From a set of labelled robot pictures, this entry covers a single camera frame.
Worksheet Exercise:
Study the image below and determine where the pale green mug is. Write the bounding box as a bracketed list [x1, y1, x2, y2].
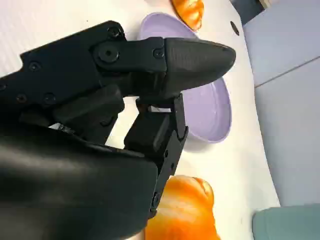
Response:
[251, 205, 320, 240]

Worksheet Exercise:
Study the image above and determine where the grey partition panel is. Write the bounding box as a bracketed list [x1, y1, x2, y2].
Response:
[241, 0, 320, 88]
[254, 57, 320, 209]

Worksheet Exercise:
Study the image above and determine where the lilac plate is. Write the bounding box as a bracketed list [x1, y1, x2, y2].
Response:
[138, 12, 233, 145]

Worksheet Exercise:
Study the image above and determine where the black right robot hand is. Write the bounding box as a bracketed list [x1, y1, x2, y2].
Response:
[0, 20, 237, 240]

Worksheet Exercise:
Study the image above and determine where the orange and white bread roll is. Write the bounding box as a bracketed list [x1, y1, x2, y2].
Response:
[144, 174, 222, 240]
[169, 0, 205, 31]

